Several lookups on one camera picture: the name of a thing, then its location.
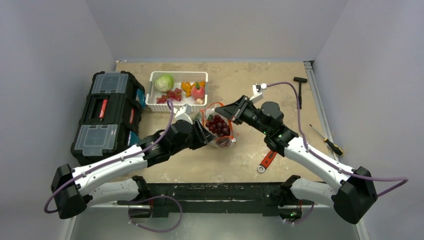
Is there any yellow black screwdriver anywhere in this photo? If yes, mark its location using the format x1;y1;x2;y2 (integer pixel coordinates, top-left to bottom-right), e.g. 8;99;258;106
309;124;344;156

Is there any green cabbage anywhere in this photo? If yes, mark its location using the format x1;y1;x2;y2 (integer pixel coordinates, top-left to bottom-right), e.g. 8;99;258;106
154;74;175;93

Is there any purple grape bunch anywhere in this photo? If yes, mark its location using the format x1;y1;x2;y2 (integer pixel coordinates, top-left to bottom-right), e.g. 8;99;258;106
205;114;231;138

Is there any small red grape bunch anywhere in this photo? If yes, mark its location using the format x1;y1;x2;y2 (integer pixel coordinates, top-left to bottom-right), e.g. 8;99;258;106
156;88;183;104

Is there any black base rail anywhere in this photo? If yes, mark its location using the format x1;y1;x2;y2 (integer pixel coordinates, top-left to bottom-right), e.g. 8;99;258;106
117;182;312;221

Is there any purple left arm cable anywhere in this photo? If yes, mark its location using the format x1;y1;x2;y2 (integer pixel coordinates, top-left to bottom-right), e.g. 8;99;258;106
43;98;184;233

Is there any black toolbox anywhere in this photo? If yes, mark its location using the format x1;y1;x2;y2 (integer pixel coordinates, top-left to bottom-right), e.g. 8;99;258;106
70;71;146;166

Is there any clear zip top bag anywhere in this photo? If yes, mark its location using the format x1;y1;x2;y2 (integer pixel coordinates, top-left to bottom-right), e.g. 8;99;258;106
200;102;237;149

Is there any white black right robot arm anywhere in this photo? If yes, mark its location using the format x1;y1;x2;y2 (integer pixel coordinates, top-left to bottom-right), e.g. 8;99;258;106
215;95;378;224

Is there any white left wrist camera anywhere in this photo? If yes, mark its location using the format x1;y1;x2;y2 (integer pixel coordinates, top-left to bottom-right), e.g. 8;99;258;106
173;104;193;124

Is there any beige garlic bulb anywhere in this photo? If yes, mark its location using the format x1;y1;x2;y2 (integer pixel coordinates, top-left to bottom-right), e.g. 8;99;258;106
195;98;204;105

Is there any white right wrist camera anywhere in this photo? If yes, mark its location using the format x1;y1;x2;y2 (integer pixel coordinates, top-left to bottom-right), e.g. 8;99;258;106
249;83;267;104

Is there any pink peach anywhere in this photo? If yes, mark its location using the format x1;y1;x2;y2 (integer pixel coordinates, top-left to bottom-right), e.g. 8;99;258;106
190;82;206;100

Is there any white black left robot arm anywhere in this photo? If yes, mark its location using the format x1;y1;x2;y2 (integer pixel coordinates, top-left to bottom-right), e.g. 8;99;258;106
44;120;215;219

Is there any white plastic basket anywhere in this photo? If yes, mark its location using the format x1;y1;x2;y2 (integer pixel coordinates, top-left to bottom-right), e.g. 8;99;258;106
145;71;209;113

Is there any red adjustable wrench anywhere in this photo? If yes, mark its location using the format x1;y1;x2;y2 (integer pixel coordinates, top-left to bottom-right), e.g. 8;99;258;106
257;151;278;174

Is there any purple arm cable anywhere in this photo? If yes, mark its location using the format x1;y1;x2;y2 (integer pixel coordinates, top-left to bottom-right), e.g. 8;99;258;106
264;81;409;198
43;98;184;233

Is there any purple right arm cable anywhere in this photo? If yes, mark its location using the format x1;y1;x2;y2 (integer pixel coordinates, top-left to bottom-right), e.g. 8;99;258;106
264;81;409;198

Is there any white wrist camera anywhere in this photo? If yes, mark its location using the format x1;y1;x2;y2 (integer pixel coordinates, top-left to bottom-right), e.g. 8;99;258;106
173;104;193;124
249;83;267;104

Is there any black hammer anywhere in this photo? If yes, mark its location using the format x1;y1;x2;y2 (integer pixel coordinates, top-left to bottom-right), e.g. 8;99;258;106
293;76;308;109

